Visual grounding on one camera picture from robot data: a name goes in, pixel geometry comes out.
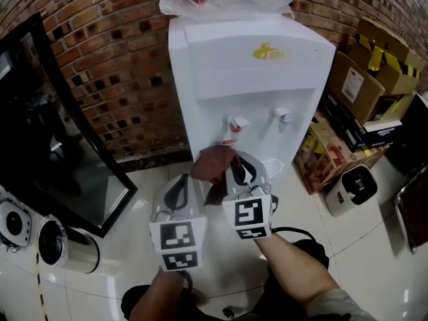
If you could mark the black framed glass panel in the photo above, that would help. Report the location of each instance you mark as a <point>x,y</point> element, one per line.
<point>50,145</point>

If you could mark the brown box with dark print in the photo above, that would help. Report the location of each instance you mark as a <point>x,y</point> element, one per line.
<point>391,109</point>

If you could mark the person's grey shirt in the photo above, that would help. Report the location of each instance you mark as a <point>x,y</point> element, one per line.
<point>341,306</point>

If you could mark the red yellow printed cardboard box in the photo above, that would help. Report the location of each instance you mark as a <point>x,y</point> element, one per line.
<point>334,166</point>

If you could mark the white water dispenser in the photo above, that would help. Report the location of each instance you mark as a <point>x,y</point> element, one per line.
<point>234,72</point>

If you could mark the black and white box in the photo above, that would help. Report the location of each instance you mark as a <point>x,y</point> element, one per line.
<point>382,132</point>

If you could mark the steel trash bin with liner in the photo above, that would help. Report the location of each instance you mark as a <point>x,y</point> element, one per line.
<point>73,249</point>

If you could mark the person's black shorts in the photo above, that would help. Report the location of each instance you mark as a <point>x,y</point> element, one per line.
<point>307,252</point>

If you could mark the person's right forearm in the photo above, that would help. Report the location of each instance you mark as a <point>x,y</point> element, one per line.
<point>297,273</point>

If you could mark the black blue flat box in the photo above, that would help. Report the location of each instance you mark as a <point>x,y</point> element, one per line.
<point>344,125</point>

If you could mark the metal frame chair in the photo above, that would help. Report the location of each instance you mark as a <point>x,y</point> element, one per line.
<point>414,212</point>

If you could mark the cardboard box with white label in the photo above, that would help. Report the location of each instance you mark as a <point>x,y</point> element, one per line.
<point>357,89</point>

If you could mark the white round device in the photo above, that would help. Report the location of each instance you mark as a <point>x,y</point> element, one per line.
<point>15,222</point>

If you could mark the brown wiping cloth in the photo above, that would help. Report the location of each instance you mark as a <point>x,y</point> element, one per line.
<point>214,162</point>

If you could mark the yellow black striped floor tape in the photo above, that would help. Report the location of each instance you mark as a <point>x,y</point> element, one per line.
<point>38,279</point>

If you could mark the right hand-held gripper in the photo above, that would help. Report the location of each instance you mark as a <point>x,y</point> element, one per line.
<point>249,212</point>

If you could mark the person's left tan shoe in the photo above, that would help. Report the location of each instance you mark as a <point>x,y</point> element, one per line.
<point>200,298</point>

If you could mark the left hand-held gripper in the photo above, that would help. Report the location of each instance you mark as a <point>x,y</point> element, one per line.
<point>177,236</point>

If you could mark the person's left forearm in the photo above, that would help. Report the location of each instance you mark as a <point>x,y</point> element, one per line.
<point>157,296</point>

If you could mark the cardboard box with striped tape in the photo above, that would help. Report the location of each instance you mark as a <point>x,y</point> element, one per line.
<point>391,52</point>

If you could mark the black storage case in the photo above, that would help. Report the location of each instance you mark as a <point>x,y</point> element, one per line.
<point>411,139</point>

